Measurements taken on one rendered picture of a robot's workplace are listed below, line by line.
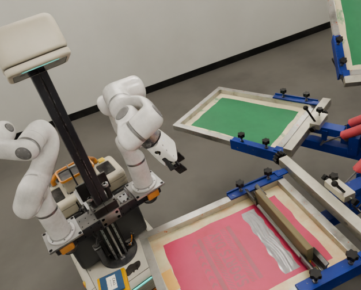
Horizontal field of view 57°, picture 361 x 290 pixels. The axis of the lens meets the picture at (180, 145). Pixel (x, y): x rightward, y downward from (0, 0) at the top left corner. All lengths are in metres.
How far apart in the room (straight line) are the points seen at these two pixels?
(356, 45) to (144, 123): 1.88
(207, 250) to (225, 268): 0.12
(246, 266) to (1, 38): 1.21
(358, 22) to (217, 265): 1.87
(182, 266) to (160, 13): 3.92
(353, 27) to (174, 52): 3.03
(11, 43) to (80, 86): 3.86
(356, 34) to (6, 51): 2.13
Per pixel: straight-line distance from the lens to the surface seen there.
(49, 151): 1.29
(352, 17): 2.67
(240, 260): 1.51
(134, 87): 1.13
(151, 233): 1.64
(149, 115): 0.90
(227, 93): 2.63
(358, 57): 2.48
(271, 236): 1.57
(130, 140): 0.91
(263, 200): 1.58
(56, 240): 1.60
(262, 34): 5.72
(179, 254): 1.57
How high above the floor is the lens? 2.21
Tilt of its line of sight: 35 degrees down
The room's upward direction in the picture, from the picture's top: 15 degrees counter-clockwise
